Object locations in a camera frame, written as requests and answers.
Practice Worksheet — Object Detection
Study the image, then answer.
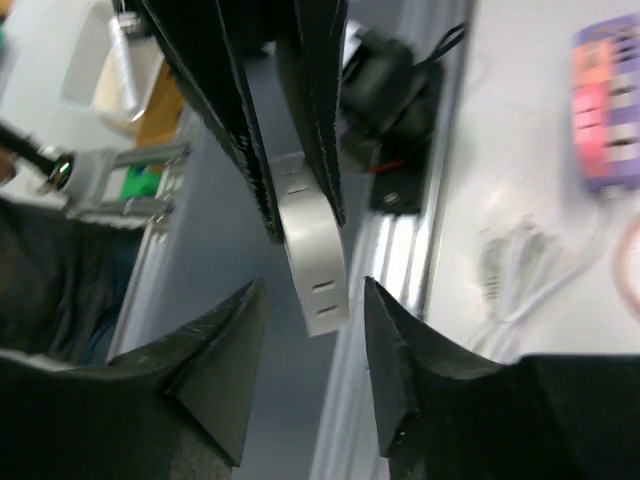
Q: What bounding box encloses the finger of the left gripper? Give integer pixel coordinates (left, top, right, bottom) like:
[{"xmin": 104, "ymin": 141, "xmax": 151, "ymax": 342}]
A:
[
  {"xmin": 284, "ymin": 0, "xmax": 347, "ymax": 225},
  {"xmin": 133, "ymin": 0, "xmax": 283, "ymax": 243}
]

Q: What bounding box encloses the purple strip white cord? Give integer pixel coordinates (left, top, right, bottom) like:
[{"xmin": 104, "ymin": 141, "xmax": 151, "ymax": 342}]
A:
[{"xmin": 464, "ymin": 189, "xmax": 621, "ymax": 356}]

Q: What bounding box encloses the small white plug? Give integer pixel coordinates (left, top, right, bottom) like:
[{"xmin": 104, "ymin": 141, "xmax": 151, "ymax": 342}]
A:
[{"xmin": 271, "ymin": 152, "xmax": 350, "ymax": 336}]

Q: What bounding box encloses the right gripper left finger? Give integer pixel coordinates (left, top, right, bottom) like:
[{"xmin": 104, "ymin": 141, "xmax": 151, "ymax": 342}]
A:
[{"xmin": 1, "ymin": 280, "xmax": 267, "ymax": 479}]

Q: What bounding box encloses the grey metal clamp fixture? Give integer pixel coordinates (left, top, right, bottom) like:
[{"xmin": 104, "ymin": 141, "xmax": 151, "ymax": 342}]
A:
[{"xmin": 28, "ymin": 141, "xmax": 191, "ymax": 231}]

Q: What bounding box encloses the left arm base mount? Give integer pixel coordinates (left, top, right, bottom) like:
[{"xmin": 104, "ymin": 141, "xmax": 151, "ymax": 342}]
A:
[{"xmin": 341, "ymin": 61, "xmax": 445, "ymax": 215}]

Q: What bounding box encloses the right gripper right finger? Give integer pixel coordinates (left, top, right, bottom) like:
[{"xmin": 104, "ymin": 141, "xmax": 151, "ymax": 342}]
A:
[{"xmin": 364, "ymin": 278, "xmax": 639, "ymax": 479}]

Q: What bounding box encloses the thin pink wire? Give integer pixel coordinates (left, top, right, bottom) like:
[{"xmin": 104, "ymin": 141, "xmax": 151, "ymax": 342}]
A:
[{"xmin": 612, "ymin": 209, "xmax": 640, "ymax": 321}]

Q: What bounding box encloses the purple power strip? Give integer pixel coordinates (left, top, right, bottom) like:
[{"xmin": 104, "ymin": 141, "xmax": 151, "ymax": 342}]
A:
[{"xmin": 571, "ymin": 13, "xmax": 639, "ymax": 193}]

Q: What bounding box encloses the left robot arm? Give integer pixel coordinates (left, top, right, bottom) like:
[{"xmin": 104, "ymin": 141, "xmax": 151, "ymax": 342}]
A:
[{"xmin": 113, "ymin": 1, "xmax": 466, "ymax": 243}]

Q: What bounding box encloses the pink plug adapter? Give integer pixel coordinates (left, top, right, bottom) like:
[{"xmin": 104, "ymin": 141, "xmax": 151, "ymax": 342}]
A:
[{"xmin": 572, "ymin": 82, "xmax": 611, "ymax": 181}]

